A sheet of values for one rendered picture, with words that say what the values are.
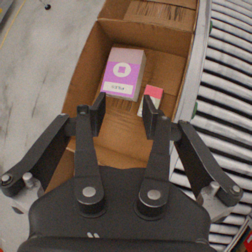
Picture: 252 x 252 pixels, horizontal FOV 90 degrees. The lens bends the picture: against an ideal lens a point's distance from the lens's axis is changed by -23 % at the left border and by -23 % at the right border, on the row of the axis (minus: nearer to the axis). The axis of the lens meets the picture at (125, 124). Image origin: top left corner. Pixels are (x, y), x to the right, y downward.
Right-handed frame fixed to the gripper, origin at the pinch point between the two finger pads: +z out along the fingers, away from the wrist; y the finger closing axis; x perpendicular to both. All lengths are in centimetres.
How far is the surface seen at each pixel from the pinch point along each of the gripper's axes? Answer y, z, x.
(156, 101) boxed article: 9.8, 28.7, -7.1
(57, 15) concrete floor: -101, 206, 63
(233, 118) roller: 47, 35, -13
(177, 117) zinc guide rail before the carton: 17.6, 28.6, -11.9
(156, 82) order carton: 10.6, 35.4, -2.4
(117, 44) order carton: -3.5, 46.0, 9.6
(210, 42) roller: 38, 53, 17
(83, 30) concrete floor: -52, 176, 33
